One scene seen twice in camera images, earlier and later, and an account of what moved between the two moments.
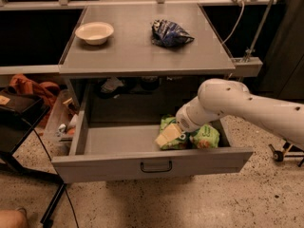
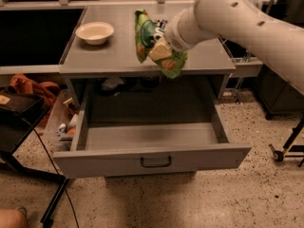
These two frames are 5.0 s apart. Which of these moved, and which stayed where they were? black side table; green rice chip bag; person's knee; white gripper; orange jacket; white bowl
Moved: green rice chip bag; white gripper
Stayed: black side table; white bowl; orange jacket; person's knee
